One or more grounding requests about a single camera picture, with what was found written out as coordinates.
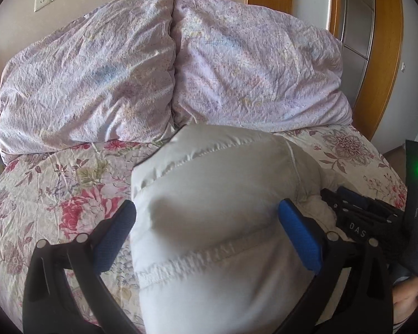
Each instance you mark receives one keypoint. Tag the floral quilted bedspread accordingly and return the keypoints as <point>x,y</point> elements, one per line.
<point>55,196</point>

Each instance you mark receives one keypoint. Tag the frosted glass sliding door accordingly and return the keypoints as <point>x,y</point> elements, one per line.
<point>356,33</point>

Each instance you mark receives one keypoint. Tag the person's right hand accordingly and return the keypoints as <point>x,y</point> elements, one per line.
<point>405,299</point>

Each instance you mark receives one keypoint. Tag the beige puffer down jacket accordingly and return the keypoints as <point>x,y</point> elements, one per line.
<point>208,250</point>

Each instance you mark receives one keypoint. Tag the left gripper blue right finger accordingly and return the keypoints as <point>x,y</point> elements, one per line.
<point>350,291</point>

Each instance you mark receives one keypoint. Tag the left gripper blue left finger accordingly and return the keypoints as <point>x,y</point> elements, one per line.
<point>48,304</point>

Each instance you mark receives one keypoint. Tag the wooden door frame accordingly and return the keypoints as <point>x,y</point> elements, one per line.
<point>385,56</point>

